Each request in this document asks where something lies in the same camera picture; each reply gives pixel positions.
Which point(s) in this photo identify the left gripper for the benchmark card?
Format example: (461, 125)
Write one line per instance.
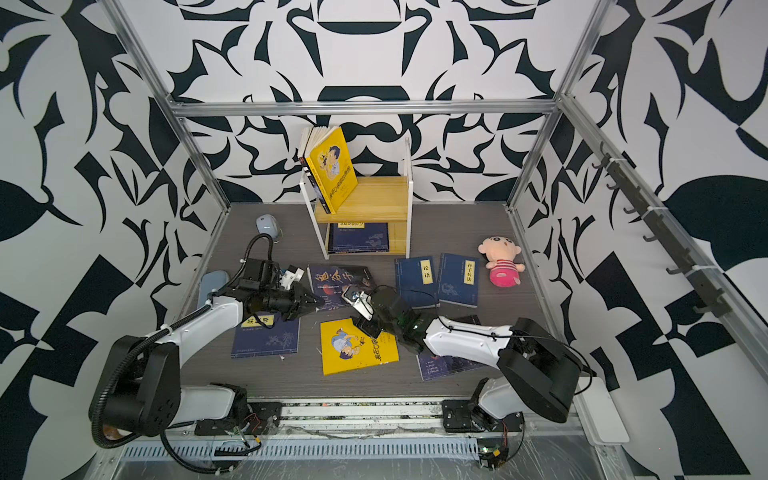
(300, 305)

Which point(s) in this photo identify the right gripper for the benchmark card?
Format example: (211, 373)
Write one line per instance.
(368, 327)

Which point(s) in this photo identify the navy book yellow label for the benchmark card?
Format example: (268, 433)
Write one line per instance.
(358, 238)

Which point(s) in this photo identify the yellow cartoon book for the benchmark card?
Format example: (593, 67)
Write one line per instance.
(344, 348)
(331, 161)

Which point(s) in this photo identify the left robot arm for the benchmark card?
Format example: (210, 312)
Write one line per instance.
(140, 393)

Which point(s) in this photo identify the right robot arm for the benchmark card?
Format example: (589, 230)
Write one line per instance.
(538, 373)

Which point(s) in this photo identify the navy book vertical label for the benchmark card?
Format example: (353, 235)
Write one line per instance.
(416, 283)

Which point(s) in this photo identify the light blue alarm clock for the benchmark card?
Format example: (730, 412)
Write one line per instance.
(268, 224)

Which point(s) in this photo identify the white wooden book shelf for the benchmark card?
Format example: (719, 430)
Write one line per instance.
(377, 199)

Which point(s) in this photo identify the plush doll pink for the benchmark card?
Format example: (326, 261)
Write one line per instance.
(501, 253)

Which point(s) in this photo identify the black barcode book on shelf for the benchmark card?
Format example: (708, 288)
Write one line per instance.
(307, 142)

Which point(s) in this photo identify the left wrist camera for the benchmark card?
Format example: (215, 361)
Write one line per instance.
(290, 275)

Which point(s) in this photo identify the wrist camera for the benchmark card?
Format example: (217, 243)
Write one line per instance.
(290, 275)
(359, 299)

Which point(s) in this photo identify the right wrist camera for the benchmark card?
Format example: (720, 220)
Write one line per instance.
(359, 299)

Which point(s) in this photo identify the wall hook rail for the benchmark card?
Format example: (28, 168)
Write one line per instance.
(665, 231)

